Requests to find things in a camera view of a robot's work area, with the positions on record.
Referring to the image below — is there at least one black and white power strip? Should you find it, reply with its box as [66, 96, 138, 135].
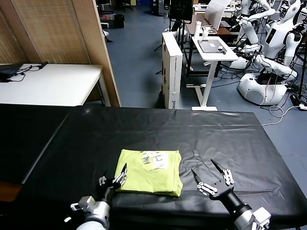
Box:
[290, 94, 307, 110]

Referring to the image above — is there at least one grey closed laptop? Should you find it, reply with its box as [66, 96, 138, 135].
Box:
[197, 39, 227, 53]

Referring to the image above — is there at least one smooth black table cover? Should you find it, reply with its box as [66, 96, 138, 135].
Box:
[0, 103, 72, 185]

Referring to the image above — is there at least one white robot with round base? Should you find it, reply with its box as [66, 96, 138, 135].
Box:
[236, 54, 298, 106]

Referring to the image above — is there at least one wooden partition screen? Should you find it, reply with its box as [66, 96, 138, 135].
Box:
[0, 0, 122, 107]

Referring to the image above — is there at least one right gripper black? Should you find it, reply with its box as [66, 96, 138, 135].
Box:
[191, 159, 246, 214]

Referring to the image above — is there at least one yellow-green t-shirt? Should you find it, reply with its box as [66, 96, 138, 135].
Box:
[112, 149, 184, 197]

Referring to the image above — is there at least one white bottle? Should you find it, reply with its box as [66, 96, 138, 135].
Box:
[194, 20, 202, 38]

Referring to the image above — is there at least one tall white cardboard box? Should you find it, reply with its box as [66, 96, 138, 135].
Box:
[161, 32, 184, 110]

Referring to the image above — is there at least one white floor cable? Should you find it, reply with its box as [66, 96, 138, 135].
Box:
[260, 104, 302, 127]

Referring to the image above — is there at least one dark flat device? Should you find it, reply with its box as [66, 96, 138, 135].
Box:
[0, 64, 24, 75]

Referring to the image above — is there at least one black monitor on tripod stand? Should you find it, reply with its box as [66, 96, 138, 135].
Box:
[153, 0, 194, 77]

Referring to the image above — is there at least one black cable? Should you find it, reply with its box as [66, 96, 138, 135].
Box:
[0, 61, 49, 83]

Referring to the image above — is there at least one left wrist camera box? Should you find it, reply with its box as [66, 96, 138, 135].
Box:
[70, 195, 96, 211]

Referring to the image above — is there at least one brown desk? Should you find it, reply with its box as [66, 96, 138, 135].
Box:
[186, 20, 240, 77]

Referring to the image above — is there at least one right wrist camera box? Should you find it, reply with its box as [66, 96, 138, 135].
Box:
[251, 207, 272, 230]

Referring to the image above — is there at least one white humanoid robot black panel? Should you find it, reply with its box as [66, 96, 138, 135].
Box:
[263, 0, 303, 67]

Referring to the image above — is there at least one white curved panel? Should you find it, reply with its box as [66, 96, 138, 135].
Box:
[205, 0, 231, 31]

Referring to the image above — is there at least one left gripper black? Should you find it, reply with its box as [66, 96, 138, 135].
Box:
[95, 163, 128, 201]

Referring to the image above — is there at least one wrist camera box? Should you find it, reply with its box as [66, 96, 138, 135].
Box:
[251, 207, 272, 230]
[70, 195, 96, 211]

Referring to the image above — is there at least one black wrinkled tablecloth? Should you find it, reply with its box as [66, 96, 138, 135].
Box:
[16, 105, 307, 230]

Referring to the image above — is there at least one white folding table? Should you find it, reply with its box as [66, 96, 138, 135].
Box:
[0, 63, 111, 107]

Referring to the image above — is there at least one white cup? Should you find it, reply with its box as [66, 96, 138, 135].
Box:
[201, 25, 214, 38]

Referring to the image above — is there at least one black bin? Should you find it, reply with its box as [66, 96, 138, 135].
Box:
[113, 13, 125, 28]

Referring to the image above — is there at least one white standing side desk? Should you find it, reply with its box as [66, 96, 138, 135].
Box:
[185, 35, 239, 111]

